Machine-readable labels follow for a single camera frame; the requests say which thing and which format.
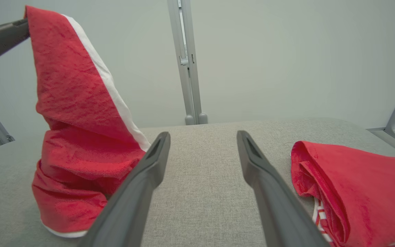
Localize grey double metal partition post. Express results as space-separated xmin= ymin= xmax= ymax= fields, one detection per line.
xmin=167 ymin=0 xmax=208 ymax=126

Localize red shorts with white stripes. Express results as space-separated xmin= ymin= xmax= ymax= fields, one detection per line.
xmin=24 ymin=5 xmax=152 ymax=239

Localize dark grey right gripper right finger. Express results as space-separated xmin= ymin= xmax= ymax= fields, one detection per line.
xmin=237 ymin=130 xmax=332 ymax=247

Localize red white jersey shirt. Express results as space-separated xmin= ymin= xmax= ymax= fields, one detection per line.
xmin=290 ymin=141 xmax=395 ymax=247

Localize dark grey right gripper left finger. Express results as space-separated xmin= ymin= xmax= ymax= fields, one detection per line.
xmin=77 ymin=131 xmax=171 ymax=247

